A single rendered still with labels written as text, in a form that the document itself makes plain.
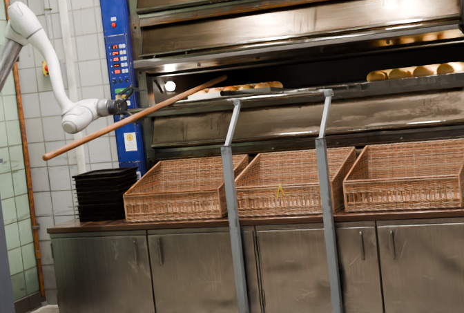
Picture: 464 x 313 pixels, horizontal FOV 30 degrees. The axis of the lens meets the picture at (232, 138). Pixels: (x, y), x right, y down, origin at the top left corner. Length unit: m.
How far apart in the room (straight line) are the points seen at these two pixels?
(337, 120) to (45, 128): 1.84
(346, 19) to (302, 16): 0.25
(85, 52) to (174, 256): 1.44
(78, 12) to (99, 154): 0.85
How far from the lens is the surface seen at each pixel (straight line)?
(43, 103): 5.41
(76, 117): 4.32
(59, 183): 5.41
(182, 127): 4.96
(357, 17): 4.59
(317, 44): 4.49
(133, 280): 4.62
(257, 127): 4.77
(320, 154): 4.04
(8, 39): 4.62
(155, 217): 4.54
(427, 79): 4.52
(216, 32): 4.85
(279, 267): 4.27
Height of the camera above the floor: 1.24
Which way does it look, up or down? 3 degrees down
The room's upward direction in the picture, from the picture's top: 6 degrees counter-clockwise
